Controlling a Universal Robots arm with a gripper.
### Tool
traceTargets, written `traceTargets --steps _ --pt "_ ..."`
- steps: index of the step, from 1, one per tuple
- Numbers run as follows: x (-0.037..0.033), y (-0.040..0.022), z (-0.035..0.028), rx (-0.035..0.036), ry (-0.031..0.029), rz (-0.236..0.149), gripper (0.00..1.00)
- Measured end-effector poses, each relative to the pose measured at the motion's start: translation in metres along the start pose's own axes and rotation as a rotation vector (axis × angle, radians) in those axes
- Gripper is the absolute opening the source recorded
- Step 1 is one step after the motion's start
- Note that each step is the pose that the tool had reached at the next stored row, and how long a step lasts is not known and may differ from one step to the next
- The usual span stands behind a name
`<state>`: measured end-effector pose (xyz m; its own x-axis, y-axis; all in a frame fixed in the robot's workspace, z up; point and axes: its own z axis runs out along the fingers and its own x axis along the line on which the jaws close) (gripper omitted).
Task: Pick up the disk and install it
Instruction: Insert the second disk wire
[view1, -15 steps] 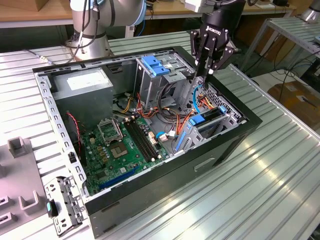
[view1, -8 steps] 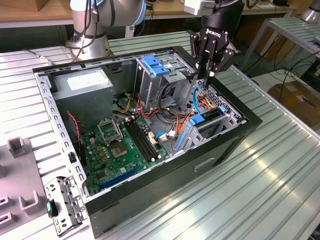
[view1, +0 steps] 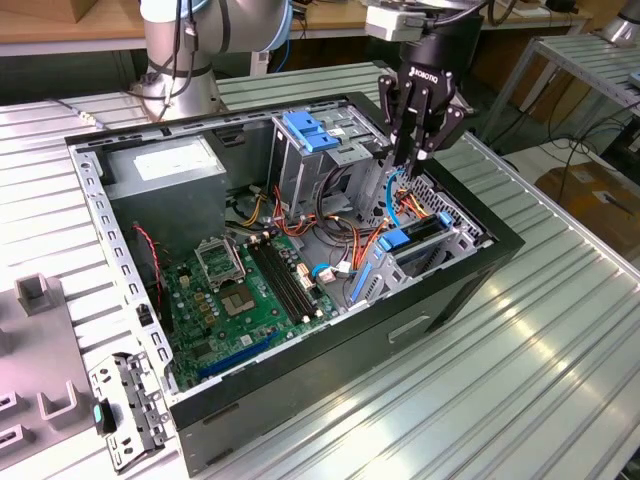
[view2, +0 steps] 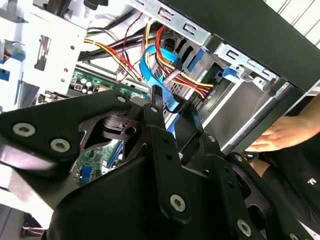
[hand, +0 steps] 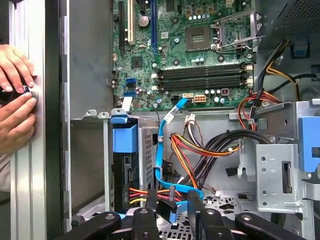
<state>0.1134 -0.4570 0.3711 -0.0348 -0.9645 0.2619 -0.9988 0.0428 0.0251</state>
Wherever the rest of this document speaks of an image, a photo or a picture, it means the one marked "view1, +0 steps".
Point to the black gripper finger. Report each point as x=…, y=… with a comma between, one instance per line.
x=447, y=127
x=402, y=125

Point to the hard disk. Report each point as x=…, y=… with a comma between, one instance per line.
x=420, y=235

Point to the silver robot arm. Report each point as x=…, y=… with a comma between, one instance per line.
x=200, y=75

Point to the grey metal disk bay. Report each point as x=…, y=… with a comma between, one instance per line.
x=385, y=277

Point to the blue drive cage latch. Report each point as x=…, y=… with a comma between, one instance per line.
x=307, y=131

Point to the long wooden desk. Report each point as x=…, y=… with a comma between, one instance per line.
x=330, y=15

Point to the grey optical drive cage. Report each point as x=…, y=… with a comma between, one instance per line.
x=295, y=175

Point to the small black device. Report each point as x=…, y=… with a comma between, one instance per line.
x=560, y=5

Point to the metal slat side table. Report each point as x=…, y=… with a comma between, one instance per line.
x=590, y=65

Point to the large brown cardboard box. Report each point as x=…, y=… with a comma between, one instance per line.
x=585, y=200

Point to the black RAM slot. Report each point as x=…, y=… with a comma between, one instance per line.
x=288, y=278
x=294, y=276
x=276, y=282
x=282, y=280

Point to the CPU socket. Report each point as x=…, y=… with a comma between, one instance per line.
x=236, y=301

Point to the green motherboard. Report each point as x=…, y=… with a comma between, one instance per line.
x=265, y=325

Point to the grey power supply unit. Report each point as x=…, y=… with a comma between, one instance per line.
x=165, y=210

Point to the black open PC case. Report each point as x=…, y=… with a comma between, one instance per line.
x=310, y=395

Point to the blue expansion slot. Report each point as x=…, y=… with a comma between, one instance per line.
x=235, y=361

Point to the black case fan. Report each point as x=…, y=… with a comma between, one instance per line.
x=145, y=280

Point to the grey expansion card retainer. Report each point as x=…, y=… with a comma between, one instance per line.
x=135, y=400

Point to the grey parts rack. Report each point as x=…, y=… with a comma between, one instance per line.
x=30, y=360

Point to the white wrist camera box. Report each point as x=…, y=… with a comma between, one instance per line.
x=390, y=22

